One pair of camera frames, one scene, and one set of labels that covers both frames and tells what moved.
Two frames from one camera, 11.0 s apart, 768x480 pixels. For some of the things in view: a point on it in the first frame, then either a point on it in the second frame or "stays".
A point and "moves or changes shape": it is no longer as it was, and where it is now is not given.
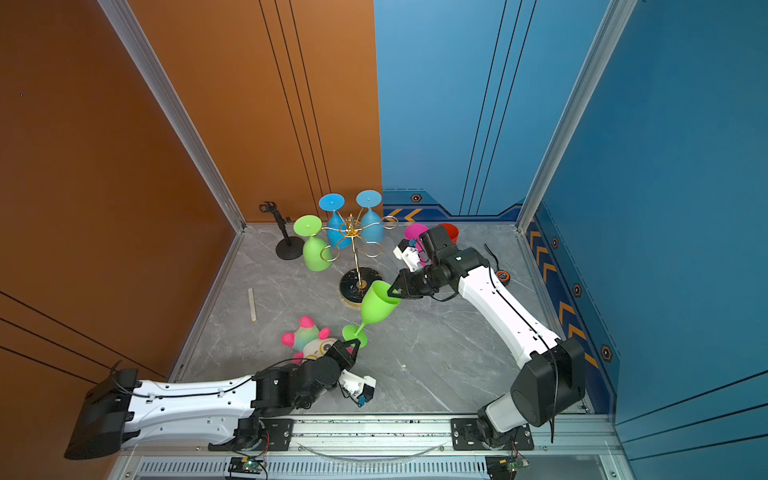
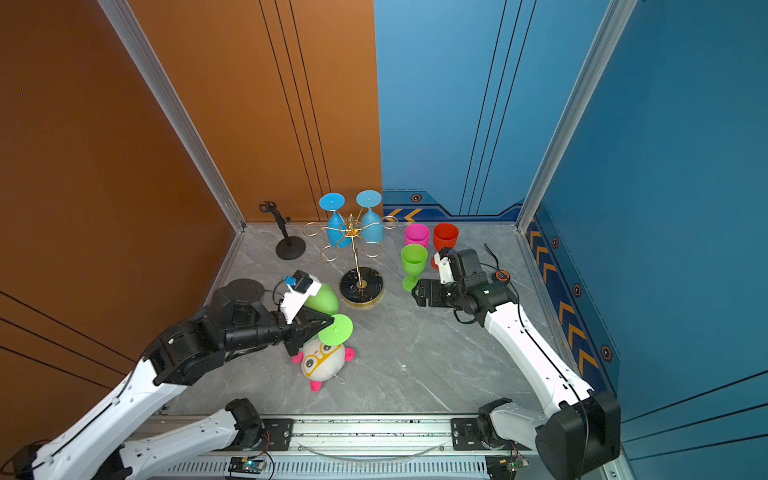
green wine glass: (317, 254) to (341, 328)
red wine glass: (452, 231) stays
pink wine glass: (413, 232) stays
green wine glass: (377, 306) moves or changes shape
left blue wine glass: (338, 233) stays
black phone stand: (288, 248) stays
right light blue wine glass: (372, 229) stays
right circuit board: (504, 467) stays
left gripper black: (339, 351) to (306, 326)
